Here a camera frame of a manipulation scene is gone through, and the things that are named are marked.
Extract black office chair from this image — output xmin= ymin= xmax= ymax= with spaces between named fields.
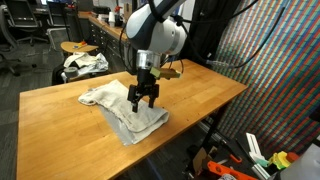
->
xmin=7 ymin=0 xmax=50 ymax=47
xmin=0 ymin=4 xmax=36 ymax=77

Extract yellow green plastic toy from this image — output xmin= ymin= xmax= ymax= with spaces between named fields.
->
xmin=267 ymin=150 xmax=292 ymax=170

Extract wooden workbench cabinet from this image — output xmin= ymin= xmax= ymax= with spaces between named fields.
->
xmin=77 ymin=10 xmax=135 ymax=74

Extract silver aluminium rail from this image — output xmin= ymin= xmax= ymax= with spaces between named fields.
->
xmin=196 ymin=120 xmax=234 ymax=145

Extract gold green wrist camera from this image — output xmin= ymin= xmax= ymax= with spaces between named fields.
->
xmin=149 ymin=65 xmax=182 ymax=81

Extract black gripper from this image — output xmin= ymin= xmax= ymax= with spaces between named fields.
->
xmin=127 ymin=68 xmax=161 ymax=114

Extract black table leg frame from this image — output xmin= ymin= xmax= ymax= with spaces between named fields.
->
xmin=199 ymin=104 xmax=231 ymax=159

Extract orange level tool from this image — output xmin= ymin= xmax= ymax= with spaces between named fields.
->
xmin=205 ymin=159 xmax=258 ymax=180

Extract yellow red small object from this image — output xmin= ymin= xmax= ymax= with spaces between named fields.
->
xmin=72 ymin=40 xmax=89 ymax=50

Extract white crumpled cloth pile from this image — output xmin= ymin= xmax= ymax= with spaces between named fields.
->
xmin=62 ymin=51 xmax=110 ymax=77

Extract brown cardboard box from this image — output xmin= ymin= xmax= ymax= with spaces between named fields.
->
xmin=191 ymin=145 xmax=218 ymax=175

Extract grey tape roll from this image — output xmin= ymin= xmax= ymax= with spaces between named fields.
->
xmin=63 ymin=66 xmax=80 ymax=80

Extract grey rounded object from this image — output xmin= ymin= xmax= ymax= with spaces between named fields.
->
xmin=279 ymin=143 xmax=320 ymax=180

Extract white cloth towel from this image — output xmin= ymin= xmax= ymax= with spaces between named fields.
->
xmin=77 ymin=79 xmax=170 ymax=147

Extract orange handled black clamp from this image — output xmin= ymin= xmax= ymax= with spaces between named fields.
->
xmin=218 ymin=138 xmax=244 ymax=165

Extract black stand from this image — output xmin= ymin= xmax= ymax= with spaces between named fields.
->
xmin=308 ymin=104 xmax=320 ymax=148

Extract round wooden stool table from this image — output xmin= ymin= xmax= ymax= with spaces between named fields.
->
xmin=60 ymin=40 xmax=100 ymax=56

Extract black camera cable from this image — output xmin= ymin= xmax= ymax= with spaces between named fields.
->
xmin=146 ymin=0 xmax=288 ymax=69

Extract white paper cup stack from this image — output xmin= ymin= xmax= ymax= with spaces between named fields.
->
xmin=107 ymin=11 xmax=117 ymax=28

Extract red plastic object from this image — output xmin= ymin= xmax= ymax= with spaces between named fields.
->
xmin=285 ymin=151 xmax=301 ymax=164

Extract white metal bracket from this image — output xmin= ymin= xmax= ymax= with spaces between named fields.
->
xmin=245 ymin=131 xmax=272 ymax=180

